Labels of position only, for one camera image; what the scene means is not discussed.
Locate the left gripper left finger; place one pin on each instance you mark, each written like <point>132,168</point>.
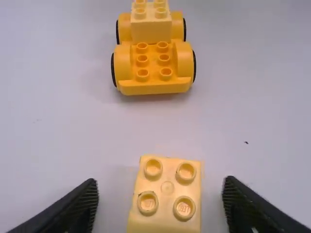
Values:
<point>73,211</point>

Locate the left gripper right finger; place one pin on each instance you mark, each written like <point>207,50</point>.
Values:
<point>250,213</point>

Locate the yellow toy car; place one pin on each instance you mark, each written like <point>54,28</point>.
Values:
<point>150,63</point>

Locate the pale yellow curved toy brick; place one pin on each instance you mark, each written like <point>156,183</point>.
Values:
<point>165,189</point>

